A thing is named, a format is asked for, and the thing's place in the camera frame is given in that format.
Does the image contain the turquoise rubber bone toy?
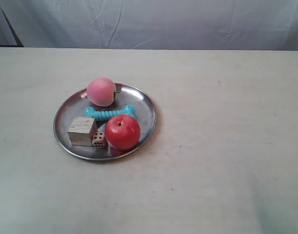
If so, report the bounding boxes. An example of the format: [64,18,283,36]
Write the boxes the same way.
[84,105,136,121]

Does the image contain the red toy apple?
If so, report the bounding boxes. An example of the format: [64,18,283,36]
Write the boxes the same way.
[105,115,141,151]

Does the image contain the light wooden cube block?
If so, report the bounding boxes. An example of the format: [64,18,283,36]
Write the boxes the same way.
[67,117,97,147]

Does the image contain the round silver metal plate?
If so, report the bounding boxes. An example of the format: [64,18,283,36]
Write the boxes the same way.
[53,83,157,161]

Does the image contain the grey backdrop cloth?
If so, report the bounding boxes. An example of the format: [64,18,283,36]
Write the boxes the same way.
[0,0,298,51]

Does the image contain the pink toy peach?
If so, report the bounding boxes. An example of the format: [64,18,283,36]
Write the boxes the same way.
[87,78,116,107]

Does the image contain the small wooden die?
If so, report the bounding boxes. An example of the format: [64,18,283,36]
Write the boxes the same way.
[92,131,107,148]

